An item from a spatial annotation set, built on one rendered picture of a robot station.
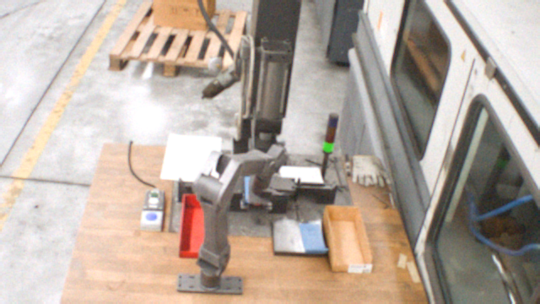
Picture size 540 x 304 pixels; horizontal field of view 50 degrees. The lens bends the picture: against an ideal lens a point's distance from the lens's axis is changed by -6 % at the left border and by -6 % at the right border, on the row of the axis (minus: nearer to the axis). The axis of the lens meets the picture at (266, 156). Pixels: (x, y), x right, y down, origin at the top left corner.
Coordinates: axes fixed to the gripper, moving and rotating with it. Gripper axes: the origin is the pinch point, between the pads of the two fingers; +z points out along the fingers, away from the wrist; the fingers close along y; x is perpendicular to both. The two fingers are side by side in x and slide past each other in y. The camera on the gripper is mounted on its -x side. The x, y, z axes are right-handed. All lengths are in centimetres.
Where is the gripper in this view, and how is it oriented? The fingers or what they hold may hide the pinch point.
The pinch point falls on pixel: (256, 199)
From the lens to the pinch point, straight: 202.8
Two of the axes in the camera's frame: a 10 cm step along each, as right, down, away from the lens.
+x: -9.9, -0.9, -1.1
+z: -1.4, 4.6, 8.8
